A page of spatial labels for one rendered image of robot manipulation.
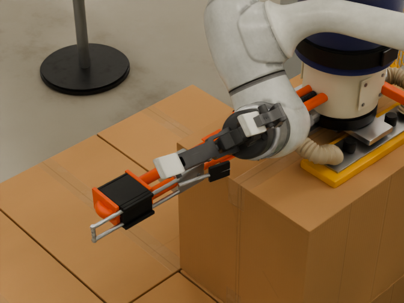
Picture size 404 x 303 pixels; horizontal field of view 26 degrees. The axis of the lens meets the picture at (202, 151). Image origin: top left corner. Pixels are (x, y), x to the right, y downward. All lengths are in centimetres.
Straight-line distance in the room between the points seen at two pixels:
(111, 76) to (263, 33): 249
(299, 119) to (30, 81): 262
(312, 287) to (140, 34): 253
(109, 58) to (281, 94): 262
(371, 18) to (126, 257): 108
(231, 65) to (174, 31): 282
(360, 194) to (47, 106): 215
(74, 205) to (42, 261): 22
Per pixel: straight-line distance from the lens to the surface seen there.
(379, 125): 196
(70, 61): 400
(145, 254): 226
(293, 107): 143
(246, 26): 142
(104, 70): 392
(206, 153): 127
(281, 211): 179
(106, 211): 158
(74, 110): 373
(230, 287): 208
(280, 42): 142
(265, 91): 142
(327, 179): 185
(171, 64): 399
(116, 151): 259
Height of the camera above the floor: 213
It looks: 38 degrees down
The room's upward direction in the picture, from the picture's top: straight up
